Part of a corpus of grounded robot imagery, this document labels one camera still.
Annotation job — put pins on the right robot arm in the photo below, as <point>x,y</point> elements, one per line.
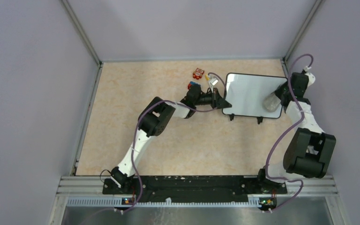
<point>311,148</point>

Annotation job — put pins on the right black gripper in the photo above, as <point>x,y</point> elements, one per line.
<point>278,91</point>

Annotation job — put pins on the red and blue toy brick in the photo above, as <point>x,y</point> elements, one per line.
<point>191,83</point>

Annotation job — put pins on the white cable duct strip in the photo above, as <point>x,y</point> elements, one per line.
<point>119,202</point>

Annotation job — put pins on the aluminium frame rail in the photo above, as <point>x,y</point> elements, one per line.
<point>301,202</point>

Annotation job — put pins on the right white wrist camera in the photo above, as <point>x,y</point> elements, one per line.
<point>311,77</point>

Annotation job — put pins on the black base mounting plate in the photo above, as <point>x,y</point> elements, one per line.
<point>188,189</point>

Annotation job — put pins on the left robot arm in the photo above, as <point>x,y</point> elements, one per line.
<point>153,121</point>

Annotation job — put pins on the red owl toy block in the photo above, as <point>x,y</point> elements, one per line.
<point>198,73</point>

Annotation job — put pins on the small whiteboard with black frame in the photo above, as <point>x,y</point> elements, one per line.
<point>246,93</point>

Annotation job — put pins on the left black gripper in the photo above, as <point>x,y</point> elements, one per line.
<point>216,101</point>

